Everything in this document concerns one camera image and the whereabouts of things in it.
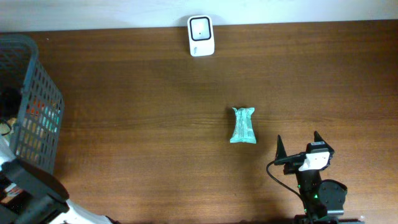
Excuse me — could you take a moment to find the white barcode scanner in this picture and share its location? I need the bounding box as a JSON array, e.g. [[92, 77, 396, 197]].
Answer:
[[187, 15, 215, 57]]

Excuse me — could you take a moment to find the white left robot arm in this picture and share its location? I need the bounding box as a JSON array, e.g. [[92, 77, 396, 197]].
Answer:
[[1, 133, 116, 223]]

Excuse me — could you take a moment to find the mint green wipes pack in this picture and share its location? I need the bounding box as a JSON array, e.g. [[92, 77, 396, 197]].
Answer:
[[229, 108, 257, 144]]

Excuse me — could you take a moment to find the grey plastic mesh basket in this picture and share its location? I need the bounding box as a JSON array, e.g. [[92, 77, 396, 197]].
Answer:
[[1, 34, 65, 174]]

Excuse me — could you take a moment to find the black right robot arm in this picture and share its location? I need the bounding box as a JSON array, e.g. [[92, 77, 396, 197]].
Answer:
[[272, 131, 348, 223]]

